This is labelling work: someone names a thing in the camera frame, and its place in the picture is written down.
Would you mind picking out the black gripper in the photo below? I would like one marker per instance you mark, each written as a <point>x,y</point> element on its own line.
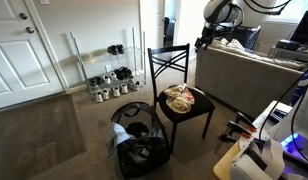
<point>213,32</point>

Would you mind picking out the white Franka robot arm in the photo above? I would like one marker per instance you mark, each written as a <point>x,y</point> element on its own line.
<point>224,11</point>

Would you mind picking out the black metal chair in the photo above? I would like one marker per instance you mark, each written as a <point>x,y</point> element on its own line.
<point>195,107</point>

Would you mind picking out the black mesh laundry bag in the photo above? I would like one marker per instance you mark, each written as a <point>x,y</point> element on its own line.
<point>144,160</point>

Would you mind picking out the white patterned pillow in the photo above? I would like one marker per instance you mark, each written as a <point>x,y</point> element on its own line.
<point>235,44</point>

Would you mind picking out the dark blue pillow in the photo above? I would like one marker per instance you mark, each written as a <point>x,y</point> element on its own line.
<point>249,36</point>

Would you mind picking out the grey fabric sofa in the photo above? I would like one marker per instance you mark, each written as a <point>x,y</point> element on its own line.
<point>244,80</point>

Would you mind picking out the white sneaker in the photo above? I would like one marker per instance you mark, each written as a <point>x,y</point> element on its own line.
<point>134,85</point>
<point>116,91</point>
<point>124,88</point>
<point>107,79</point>
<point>99,97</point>
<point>113,76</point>
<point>106,94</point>

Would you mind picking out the black shoe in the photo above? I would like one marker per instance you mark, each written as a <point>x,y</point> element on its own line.
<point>120,49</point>
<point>119,74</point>
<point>112,50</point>
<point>127,72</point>

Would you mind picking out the black box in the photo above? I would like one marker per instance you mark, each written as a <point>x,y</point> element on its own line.
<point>287,45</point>

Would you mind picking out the metal side table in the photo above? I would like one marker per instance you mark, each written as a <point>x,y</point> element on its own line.
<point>287,54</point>

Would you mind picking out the bright window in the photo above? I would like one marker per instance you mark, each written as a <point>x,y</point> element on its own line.
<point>294,11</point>

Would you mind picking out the black laptop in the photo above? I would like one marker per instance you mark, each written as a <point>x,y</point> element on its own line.
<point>305,30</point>

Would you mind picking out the dark grey sneaker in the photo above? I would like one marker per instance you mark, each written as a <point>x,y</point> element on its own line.
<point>99,81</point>
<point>92,82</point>

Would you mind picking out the white panelled entry door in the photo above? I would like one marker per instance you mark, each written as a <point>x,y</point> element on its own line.
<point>20,66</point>

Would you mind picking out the white door with frame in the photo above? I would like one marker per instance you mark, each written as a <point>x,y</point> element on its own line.
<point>150,23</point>

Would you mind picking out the white light switch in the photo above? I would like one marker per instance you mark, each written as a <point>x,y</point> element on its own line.
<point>44,2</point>

